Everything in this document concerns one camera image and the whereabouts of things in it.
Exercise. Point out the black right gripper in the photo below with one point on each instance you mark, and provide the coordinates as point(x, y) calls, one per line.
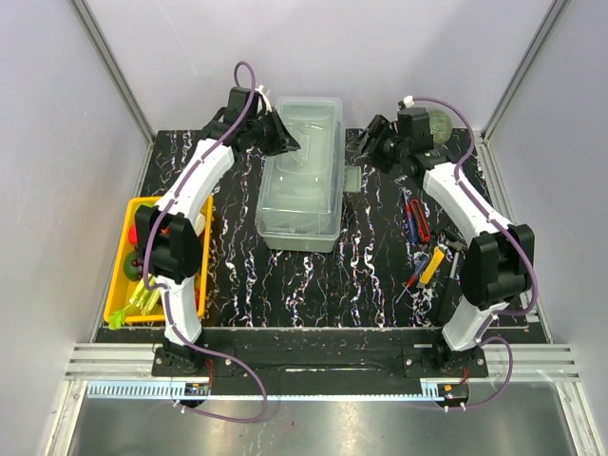
point(378, 129)

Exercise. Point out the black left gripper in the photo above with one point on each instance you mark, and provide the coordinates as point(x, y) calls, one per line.
point(284, 142)

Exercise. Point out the translucent green tool box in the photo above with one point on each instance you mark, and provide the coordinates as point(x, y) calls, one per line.
point(299, 205)

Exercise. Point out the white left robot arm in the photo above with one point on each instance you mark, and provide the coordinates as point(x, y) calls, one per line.
point(167, 238)

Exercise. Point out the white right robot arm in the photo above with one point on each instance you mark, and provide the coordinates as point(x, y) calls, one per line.
point(498, 265)

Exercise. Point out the red black utility tool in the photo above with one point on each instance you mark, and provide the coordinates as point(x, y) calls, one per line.
point(421, 222)

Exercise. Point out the green melon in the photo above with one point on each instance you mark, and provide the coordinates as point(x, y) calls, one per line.
point(440, 125)

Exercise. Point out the blue red screwdriver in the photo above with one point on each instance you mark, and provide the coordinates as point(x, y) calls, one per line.
point(411, 225)

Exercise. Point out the yellow utility knife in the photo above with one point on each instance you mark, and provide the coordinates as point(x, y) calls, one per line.
point(433, 265)

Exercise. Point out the small red screwdriver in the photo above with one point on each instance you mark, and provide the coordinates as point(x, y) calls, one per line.
point(418, 269)

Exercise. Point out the green pepper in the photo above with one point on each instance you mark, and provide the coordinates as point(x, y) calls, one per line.
point(133, 266)

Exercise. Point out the white green leek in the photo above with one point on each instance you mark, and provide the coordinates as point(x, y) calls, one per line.
point(129, 302)

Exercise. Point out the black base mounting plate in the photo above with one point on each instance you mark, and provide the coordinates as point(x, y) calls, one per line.
point(343, 361)

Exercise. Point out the left aluminium frame post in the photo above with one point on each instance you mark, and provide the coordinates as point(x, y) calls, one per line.
point(97, 39)

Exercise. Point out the aluminium frame post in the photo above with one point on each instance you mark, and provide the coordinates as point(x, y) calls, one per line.
point(97, 39)
point(532, 53)

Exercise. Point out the right aluminium frame post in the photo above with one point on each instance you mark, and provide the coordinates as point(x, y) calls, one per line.
point(532, 53)

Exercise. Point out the white slotted cable duct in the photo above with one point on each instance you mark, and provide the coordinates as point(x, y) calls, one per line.
point(179, 390)

